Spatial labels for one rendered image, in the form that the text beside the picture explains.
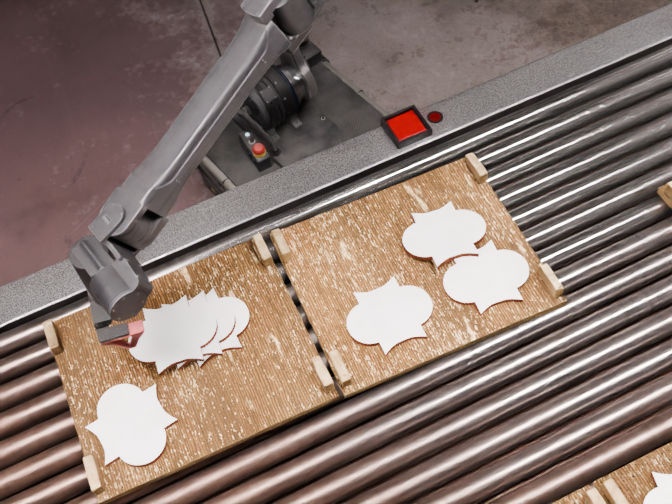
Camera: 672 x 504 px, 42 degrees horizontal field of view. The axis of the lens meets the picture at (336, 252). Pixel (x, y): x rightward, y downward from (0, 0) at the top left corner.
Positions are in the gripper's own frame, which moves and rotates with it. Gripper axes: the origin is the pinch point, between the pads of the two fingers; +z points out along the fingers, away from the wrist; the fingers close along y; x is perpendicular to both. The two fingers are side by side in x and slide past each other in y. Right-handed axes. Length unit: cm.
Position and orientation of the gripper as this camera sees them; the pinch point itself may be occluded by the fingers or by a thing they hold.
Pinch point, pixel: (125, 318)
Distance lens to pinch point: 144.3
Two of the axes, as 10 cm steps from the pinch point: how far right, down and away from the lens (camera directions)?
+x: -9.5, 2.8, -1.1
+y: -3.0, -7.9, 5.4
